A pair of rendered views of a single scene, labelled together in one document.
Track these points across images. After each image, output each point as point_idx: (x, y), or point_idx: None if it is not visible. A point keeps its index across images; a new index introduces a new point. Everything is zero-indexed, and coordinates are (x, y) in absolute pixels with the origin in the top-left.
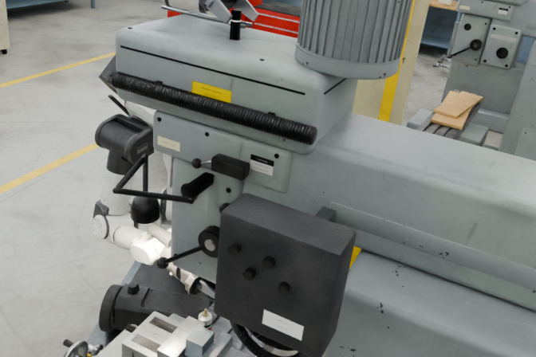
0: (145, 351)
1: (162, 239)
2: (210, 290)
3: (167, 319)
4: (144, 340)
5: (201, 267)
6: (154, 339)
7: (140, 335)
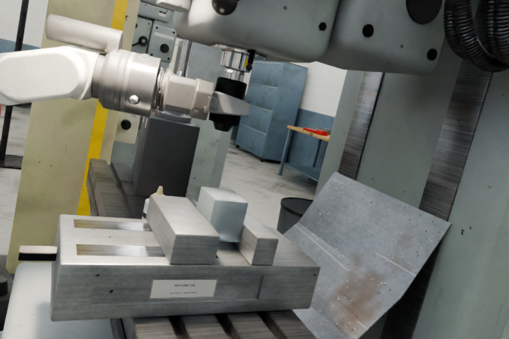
0: (129, 259)
1: (99, 35)
2: (241, 101)
3: (103, 219)
4: (105, 248)
5: (285, 17)
6: (119, 242)
7: (85, 244)
